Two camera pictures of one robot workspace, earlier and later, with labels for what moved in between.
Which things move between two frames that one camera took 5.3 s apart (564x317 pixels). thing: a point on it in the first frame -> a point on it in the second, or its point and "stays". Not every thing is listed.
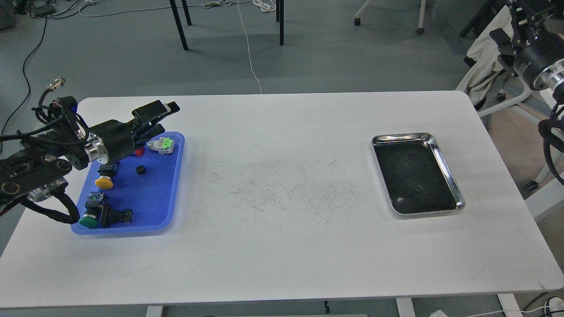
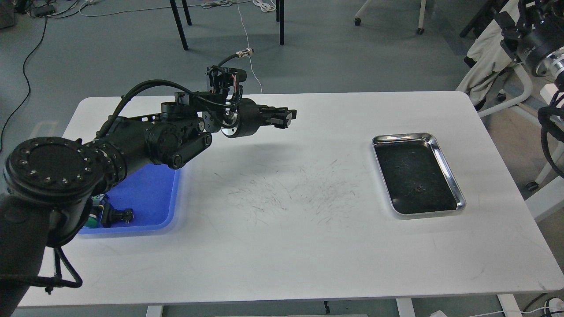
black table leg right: (280, 10) stays
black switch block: (108, 215) stays
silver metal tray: (417, 180) stays
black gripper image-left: (112, 141) -> (246, 119)
